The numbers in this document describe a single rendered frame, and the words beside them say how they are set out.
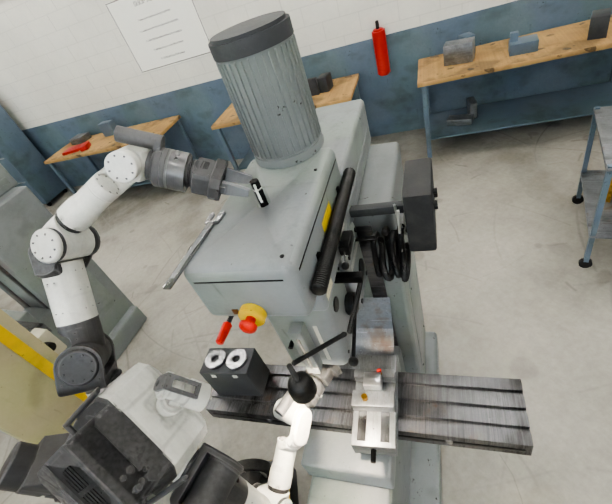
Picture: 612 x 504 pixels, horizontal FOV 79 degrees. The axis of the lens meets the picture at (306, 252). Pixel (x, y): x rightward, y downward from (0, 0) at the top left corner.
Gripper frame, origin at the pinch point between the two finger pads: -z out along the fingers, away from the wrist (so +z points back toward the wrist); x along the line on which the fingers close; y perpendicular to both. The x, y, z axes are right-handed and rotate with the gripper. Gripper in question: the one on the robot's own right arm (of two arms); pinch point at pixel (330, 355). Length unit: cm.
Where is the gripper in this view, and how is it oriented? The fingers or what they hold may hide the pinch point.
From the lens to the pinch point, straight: 134.5
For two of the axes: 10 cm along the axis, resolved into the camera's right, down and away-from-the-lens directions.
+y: 2.8, 7.3, 6.2
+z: -5.5, 6.5, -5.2
